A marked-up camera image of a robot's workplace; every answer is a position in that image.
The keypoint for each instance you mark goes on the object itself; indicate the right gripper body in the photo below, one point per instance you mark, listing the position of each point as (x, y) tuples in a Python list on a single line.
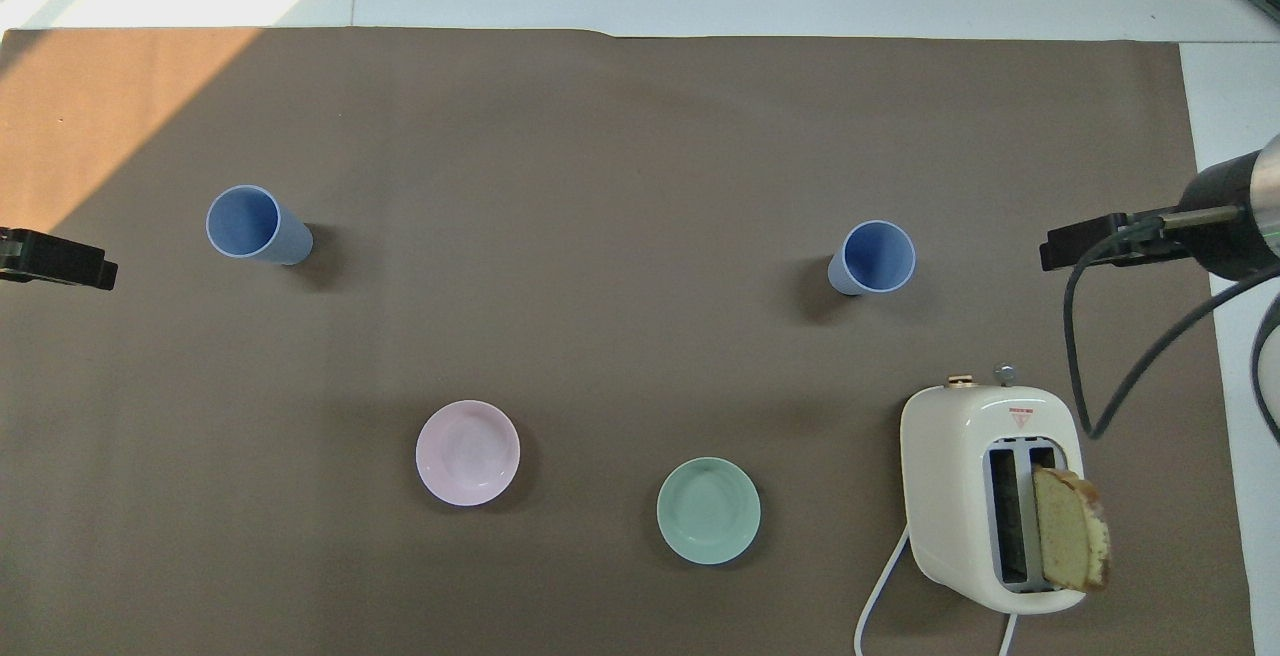
[(1225, 226)]

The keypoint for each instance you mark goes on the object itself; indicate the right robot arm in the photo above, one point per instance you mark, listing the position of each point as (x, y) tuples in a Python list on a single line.
[(1271, 186)]

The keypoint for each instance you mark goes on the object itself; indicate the bread slice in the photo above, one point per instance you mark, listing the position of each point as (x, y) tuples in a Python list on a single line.
[(1068, 531)]

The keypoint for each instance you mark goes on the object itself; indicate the blue plastic cup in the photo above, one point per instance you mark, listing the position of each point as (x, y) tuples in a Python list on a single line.
[(878, 256), (243, 221)]

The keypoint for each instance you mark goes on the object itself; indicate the white toaster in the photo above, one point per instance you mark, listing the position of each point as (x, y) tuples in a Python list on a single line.
[(950, 476)]

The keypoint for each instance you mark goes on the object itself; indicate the green plate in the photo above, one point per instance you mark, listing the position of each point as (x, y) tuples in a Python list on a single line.
[(708, 511)]

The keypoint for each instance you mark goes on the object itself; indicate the pink plate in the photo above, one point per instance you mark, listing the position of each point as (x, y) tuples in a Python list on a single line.
[(468, 453)]

